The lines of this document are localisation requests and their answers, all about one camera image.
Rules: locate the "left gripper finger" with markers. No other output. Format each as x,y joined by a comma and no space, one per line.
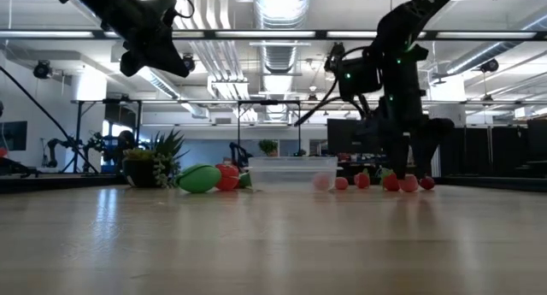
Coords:
129,65
166,60

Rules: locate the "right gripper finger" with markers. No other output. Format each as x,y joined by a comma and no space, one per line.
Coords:
429,141
397,154

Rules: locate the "red strawberry toy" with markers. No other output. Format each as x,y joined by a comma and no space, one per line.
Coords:
391,183
362,181

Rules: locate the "pink peach toy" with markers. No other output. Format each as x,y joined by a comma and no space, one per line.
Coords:
341,183
409,184
321,182

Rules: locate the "red cherry toy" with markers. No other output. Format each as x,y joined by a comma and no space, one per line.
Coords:
427,183

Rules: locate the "green avocado toy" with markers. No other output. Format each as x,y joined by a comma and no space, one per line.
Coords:
198,179

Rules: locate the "red tomato toy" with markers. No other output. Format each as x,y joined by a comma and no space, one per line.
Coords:
227,177

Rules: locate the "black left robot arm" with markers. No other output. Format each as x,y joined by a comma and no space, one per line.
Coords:
81,4

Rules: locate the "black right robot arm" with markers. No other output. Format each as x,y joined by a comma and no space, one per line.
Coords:
410,17

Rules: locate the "clear plastic tupperware container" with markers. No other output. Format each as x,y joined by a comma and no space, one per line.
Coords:
290,175

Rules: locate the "black spot lamp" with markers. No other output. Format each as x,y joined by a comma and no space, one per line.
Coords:
42,69
489,65
188,63

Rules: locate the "black desk monitor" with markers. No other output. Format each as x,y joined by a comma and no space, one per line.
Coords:
342,137

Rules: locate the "black LED light bar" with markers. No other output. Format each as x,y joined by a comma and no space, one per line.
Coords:
265,34

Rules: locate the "succulent plant in black pot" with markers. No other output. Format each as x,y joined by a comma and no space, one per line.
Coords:
139,173

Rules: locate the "small green potted plant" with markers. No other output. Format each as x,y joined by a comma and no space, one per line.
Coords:
268,146

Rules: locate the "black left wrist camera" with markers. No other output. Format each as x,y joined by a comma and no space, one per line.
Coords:
161,10

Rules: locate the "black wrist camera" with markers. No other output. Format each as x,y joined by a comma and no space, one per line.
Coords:
161,10
359,79

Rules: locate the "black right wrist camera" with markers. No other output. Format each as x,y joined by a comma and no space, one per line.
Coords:
359,79

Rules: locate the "black workstation frame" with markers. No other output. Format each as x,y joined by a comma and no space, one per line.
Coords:
78,132
239,128

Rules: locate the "silver air duct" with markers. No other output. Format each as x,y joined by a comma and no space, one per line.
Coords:
280,55

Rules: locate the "black wall monitor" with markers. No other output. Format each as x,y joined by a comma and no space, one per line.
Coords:
13,136

